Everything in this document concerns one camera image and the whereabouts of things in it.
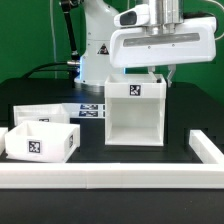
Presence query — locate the white table boundary frame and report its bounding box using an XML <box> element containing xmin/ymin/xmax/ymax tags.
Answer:
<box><xmin>0</xmin><ymin>130</ymin><xmax>224</xmax><ymax>189</ymax></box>

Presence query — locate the white fiducial marker sheet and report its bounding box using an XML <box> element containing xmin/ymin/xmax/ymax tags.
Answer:
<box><xmin>63</xmin><ymin>103</ymin><xmax>105</xmax><ymax>119</ymax></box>

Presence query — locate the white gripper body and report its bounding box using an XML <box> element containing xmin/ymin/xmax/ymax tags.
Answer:
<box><xmin>110</xmin><ymin>17</ymin><xmax>216</xmax><ymax>68</ymax></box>

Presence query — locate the white drawer cabinet box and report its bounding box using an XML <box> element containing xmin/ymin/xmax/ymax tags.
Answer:
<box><xmin>104</xmin><ymin>73</ymin><xmax>167</xmax><ymax>146</ymax></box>

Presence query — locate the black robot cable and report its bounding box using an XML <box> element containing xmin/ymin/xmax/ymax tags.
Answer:
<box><xmin>21</xmin><ymin>62</ymin><xmax>81</xmax><ymax>80</ymax></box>

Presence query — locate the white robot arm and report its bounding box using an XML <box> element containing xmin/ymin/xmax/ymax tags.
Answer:
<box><xmin>75</xmin><ymin>0</ymin><xmax>217</xmax><ymax>92</ymax></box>

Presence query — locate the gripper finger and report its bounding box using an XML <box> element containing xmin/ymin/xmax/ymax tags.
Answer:
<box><xmin>167</xmin><ymin>65</ymin><xmax>176</xmax><ymax>88</ymax></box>
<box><xmin>148</xmin><ymin>66</ymin><xmax>157</xmax><ymax>80</ymax></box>

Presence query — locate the black cable conduit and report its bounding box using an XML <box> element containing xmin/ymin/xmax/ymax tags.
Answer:
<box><xmin>59</xmin><ymin>0</ymin><xmax>81</xmax><ymax>58</ymax></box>

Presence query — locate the white drawer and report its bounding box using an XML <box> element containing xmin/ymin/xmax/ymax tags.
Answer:
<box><xmin>5</xmin><ymin>121</ymin><xmax>80</xmax><ymax>163</ymax></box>
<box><xmin>13</xmin><ymin>104</ymin><xmax>70</xmax><ymax>126</ymax></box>

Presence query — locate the white front drawer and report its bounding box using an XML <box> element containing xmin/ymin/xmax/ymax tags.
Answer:
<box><xmin>5</xmin><ymin>121</ymin><xmax>80</xmax><ymax>163</ymax></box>

